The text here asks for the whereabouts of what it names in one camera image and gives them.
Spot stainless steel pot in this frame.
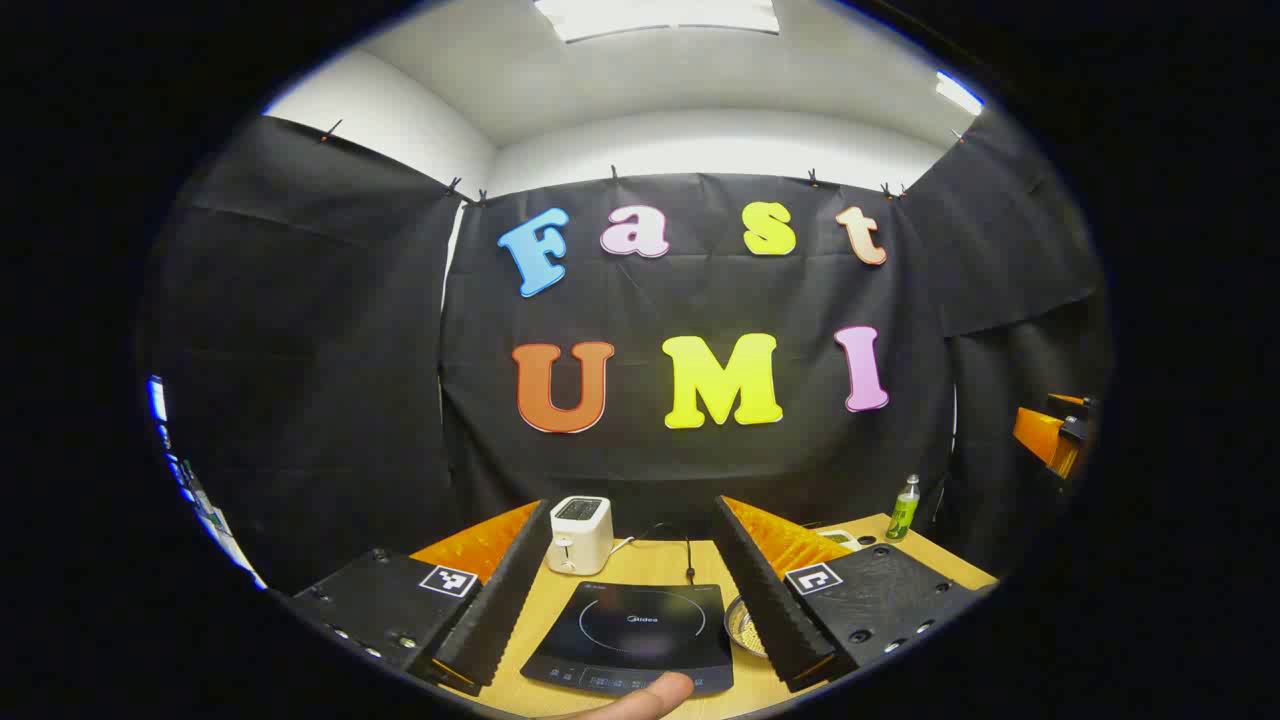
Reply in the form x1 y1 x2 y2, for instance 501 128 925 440
723 595 771 659

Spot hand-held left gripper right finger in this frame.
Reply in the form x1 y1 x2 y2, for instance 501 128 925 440
712 495 1001 694

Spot black power cable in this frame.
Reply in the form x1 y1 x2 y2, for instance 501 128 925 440
610 522 698 586

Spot green drink bottle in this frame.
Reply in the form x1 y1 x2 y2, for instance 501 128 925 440
885 474 921 543

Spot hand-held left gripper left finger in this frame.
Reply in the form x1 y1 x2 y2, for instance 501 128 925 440
285 498 554 698

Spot black induction cooktop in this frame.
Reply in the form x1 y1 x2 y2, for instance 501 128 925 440
520 581 736 698

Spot ceiling light panel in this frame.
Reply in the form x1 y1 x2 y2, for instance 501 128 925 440
535 0 781 43
935 72 986 116

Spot white toaster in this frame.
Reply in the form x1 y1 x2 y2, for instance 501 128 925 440
546 495 615 576

